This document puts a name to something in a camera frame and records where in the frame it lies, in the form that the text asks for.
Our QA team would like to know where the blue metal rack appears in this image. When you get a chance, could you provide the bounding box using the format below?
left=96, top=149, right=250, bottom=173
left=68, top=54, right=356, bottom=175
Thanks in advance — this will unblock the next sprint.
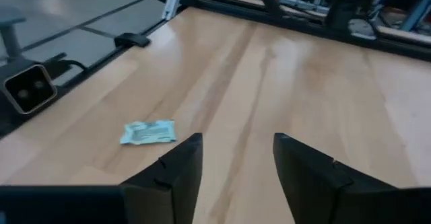
left=399, top=0, right=431, bottom=34

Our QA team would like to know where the black frame clamp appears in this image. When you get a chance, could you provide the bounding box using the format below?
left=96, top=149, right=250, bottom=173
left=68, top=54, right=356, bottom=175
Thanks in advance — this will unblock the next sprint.
left=113, top=32, right=152, bottom=48

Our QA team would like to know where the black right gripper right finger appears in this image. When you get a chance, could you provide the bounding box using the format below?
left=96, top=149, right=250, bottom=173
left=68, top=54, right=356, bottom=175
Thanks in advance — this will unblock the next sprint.
left=273, top=132, right=431, bottom=224

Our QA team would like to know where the black square-faced camera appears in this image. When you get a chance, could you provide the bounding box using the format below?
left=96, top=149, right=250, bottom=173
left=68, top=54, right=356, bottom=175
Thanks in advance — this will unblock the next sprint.
left=0, top=64, right=59, bottom=116

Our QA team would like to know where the black camera cable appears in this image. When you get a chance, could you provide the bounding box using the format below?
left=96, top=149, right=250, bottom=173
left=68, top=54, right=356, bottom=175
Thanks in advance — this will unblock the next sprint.
left=59, top=59, right=89, bottom=73

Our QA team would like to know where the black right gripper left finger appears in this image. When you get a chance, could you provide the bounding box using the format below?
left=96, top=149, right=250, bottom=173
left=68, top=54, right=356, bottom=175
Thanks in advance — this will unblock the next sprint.
left=0, top=132, right=204, bottom=224

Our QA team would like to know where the green white sweetener packet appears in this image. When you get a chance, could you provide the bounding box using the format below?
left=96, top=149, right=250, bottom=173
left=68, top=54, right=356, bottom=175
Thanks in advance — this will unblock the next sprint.
left=119, top=119, right=177, bottom=146

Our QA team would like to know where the grey pedestal stand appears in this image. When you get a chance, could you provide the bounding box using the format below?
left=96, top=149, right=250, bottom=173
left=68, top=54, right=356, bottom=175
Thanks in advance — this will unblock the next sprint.
left=0, top=7, right=38, bottom=63

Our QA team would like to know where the silver metal bar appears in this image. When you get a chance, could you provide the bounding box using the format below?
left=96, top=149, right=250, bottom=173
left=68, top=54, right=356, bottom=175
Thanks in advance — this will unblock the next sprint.
left=161, top=0, right=187, bottom=21

